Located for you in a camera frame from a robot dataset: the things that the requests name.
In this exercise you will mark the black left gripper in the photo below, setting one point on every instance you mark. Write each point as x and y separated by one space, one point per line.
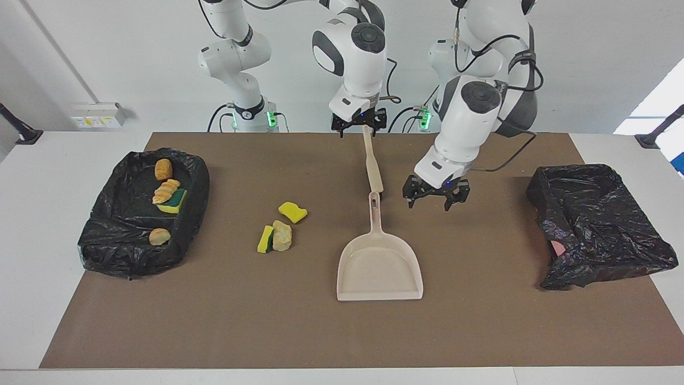
438 190

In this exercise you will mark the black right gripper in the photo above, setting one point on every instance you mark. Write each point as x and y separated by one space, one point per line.
374 118

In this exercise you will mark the wooden hand brush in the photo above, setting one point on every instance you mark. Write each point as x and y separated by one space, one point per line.
373 166

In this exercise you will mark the beige plastic dustpan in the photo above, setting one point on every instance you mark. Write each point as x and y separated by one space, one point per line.
379 267

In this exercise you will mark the wavy all-yellow sponge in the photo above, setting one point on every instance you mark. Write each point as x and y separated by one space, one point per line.
293 212

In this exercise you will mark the yellow green sponge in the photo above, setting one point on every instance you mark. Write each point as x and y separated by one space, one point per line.
264 240
176 203

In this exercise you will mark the brown oval bread roll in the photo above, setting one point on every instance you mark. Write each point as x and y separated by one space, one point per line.
163 169

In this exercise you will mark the striped croissant bread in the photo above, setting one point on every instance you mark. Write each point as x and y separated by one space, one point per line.
165 191
159 237

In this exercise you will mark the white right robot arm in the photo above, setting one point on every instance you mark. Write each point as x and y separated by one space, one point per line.
358 64

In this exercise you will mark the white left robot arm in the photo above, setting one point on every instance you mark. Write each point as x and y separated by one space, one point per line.
465 128

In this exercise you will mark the pink bin with black bag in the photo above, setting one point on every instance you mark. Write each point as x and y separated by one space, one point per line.
598 224

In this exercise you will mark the rectangular bin with black bag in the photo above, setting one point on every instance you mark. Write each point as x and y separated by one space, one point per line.
123 214

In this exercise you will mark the brown table mat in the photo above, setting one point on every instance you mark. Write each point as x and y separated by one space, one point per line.
342 331

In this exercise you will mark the black stand foot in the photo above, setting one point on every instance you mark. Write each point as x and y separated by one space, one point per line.
649 140
26 136

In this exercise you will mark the blue object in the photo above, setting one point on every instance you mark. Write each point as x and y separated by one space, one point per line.
680 164

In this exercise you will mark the white wall socket box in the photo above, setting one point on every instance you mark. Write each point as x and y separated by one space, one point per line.
96 117

